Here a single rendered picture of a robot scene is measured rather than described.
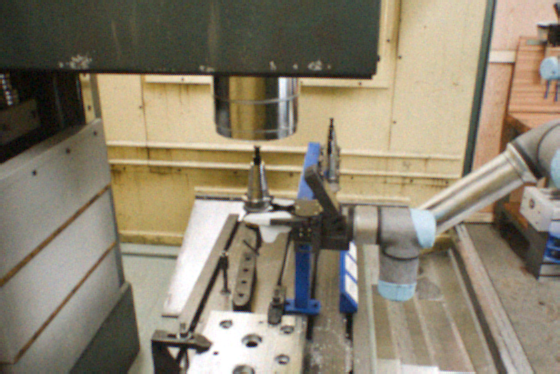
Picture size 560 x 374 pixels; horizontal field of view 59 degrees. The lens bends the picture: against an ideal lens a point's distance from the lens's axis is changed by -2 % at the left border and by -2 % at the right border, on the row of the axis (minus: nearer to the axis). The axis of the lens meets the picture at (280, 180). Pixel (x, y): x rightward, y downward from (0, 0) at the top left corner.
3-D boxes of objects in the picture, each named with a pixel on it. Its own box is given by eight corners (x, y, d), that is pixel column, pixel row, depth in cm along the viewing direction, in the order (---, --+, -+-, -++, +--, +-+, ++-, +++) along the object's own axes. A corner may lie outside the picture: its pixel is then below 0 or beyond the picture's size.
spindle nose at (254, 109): (229, 116, 102) (227, 56, 97) (306, 121, 98) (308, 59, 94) (200, 139, 87) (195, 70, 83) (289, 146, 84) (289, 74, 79)
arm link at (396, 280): (411, 276, 109) (417, 232, 105) (416, 307, 99) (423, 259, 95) (375, 273, 110) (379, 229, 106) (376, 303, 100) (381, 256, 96)
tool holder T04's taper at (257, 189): (250, 190, 101) (249, 158, 98) (271, 192, 100) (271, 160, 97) (243, 198, 97) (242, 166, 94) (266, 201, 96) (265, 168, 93)
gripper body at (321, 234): (289, 252, 98) (351, 256, 96) (290, 213, 94) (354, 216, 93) (293, 234, 105) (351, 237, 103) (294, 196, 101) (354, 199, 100)
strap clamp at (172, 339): (214, 372, 113) (211, 319, 108) (211, 383, 110) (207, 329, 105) (159, 367, 115) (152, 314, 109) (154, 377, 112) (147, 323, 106)
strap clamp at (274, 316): (286, 320, 131) (286, 272, 125) (280, 355, 118) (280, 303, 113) (273, 319, 131) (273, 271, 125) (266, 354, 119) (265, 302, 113)
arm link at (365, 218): (378, 217, 93) (375, 199, 100) (353, 215, 93) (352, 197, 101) (374, 252, 95) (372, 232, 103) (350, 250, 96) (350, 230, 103)
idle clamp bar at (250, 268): (257, 270, 153) (257, 252, 150) (250, 325, 129) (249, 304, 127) (241, 270, 153) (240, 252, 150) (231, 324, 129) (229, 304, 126)
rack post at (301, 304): (320, 303, 138) (324, 206, 126) (319, 315, 133) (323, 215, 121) (284, 300, 139) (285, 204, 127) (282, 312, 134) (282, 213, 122)
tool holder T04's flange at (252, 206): (248, 199, 103) (247, 187, 102) (276, 202, 101) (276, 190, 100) (238, 212, 97) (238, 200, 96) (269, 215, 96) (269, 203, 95)
